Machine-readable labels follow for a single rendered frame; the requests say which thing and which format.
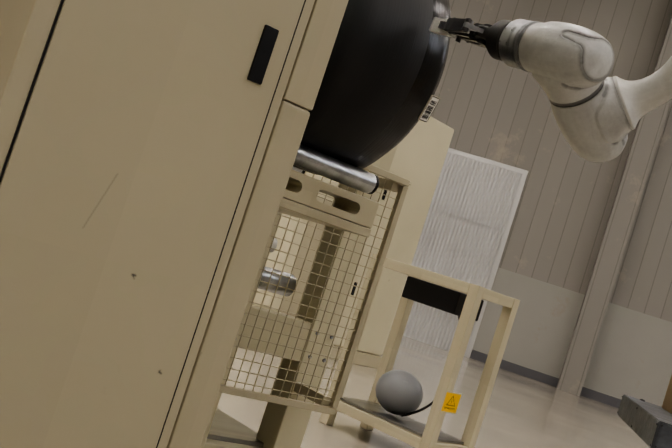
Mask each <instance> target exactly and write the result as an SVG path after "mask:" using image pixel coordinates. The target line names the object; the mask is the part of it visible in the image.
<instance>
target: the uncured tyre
mask: <svg viewBox="0 0 672 448"><path fill-rule="evenodd" d="M434 17H438V18H443V19H448V18H450V4H449V0H349V1H348V4H347V7H346V10H345V13H344V16H343V19H342V22H341V25H340V28H339V31H338V34H337V37H336V40H335V43H334V46H333V49H332V52H331V55H330V58H329V61H328V64H327V67H326V70H325V73H324V77H323V80H322V83H321V86H320V89H319V92H318V95H317V98H316V101H315V104H314V107H313V109H312V110H311V111H309V110H307V111H308V112H309V113H310V116H309V119H308V122H307V125H306V128H305V131H304V134H303V138H302V141H301V145H304V146H306V147H308V148H311V149H313V150H316V151H318V152H321V153H323V154H326V155H328V156H331V157H333V158H335V159H338V160H340V161H343V162H345V163H348V164H350V165H353V166H355V167H358V168H360V169H364V168H366V167H367V166H369V165H371V164H373V163H374V162H376V161H377V160H378V159H380V158H381V157H383V156H384V155H385V154H387V153H388V152H389V151H391V150H392V149H393V148H394V147H396V146H397V145H398V144H399V143H400V142H401V141H402V140H403V139H404V138H405V137H406V136H407V135H408V134H409V133H410V131H411V130H412V129H413V128H414V126H415V125H416V124H417V123H418V121H419V120H418V118H419V116H420V114H421V112H422V111H423V109H424V107H425V106H426V104H427V102H428V100H429V99H430V97H431V95H434V94H435V92H436V90H437V87H438V85H439V82H440V80H441V77H442V74H443V71H444V68H445V64H446V60H447V55H448V50H449V43H450V37H448V36H444V35H440V34H435V33H432V32H431V31H429V28H430V26H431V24H432V21H433V19H434Z"/></svg>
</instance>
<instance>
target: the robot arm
mask: <svg viewBox="0 0 672 448"><path fill-rule="evenodd" d="M473 24H474V22H473V20H472V19H471V18H466V19H461V18H455V17H454V18H448V19H443V18H438V17H434V19H433V21H432V24H431V26H430V28H429V31H431V32H432V33H435V34H440V35H444V36H448V37H453V38H455V37H456V36H457V37H456V39H455V41H456V42H459V43H460V41H461V39H462V40H465V42H466V43H471V44H474V45H477V46H481V47H484V48H487V51H488V53H489V55H490V56H491V57H492V58H494V59H496V60H500V61H503V62H504V63H505V64H506V65H507V66H509V67H512V68H516V69H520V70H523V71H525V72H531V73H532V76H533V78H534V79H535V80H536V81H537V82H538V83H539V85H540V86H541V87H542V89H543V90H544V92H545V93H546V95H547V97H548V99H549V101H550V103H551V107H552V112H553V115H554V117H555V120H556V122H557V125H558V127H559V129H560V131H561V132H562V134H563V136H564V138H565V139H566V141H567V142H568V144H569V145H570V146H571V148H572V149H573V150H574V151H575V152H576V153H577V154H578V155H579V156H580V157H582V158H583V159H585V160H587V161H589V162H594V163H604V162H608V161H611V160H613V159H615V158H616V157H618V156H619V155H620V154H621V153H622V151H623V149H624V147H625V145H626V143H627V140H628V133H629V132H630V131H632V130H634V129H635V128H636V125H637V123H638V122H639V120H640V119H641V117H643V116H644V115H645V114H647V113H648V112H650V111H652V110H654V109H655V108H657V107H659V106H661V105H662V104H664V103H666V102H667V101H669V100H670V99H672V56H671V57H670V58H669V59H668V61H667V62H666V63H665V64H664V65H663V66H662V67H661V68H660V69H659V70H657V71H656V72H655V73H653V74H651V75H650V76H647V77H645V78H643V79H639V80H634V81H628V80H624V79H621V78H619V77H617V76H613V77H608V76H609V74H610V73H611V71H612V68H613V65H614V51H613V48H612V46H611V44H610V43H609V41H608V40H606V39H605V38H604V37H603V36H601V35H600V34H598V33H597V32H595V31H592V30H590V29H588V28H585V27H582V26H579V25H575V24H571V23H565V22H555V21H551V22H546V23H542V22H539V21H530V20H524V19H517V20H514V21H510V20H500V21H498V22H496V23H495V24H493V25H490V24H479V23H475V24H474V25H473Z"/></svg>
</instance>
